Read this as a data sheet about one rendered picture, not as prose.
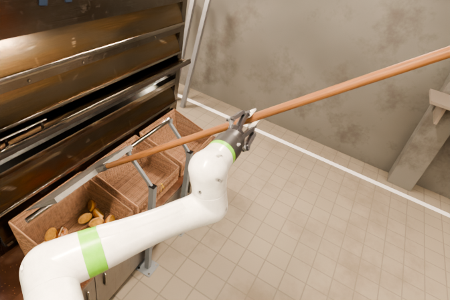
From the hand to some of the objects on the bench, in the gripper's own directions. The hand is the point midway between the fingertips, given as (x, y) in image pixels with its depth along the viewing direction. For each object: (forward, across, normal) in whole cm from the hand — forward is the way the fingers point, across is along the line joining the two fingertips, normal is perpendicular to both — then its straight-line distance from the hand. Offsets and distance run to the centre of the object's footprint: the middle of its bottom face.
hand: (252, 118), depth 115 cm
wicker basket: (+1, +41, -163) cm, 168 cm away
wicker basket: (+120, +42, -160) cm, 204 cm away
